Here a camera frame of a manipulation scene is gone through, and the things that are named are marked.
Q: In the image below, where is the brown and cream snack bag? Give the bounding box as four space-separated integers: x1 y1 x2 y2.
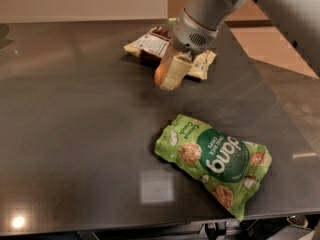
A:
124 26 216 80

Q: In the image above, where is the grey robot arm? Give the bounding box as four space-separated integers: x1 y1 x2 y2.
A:
154 0 320 91

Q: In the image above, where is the green rice chips bag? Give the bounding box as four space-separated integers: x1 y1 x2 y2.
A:
155 114 272 221

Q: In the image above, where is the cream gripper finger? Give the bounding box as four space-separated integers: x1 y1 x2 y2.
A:
161 44 178 71
160 53 192 91

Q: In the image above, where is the orange fruit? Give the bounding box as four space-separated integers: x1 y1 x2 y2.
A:
154 62 167 87

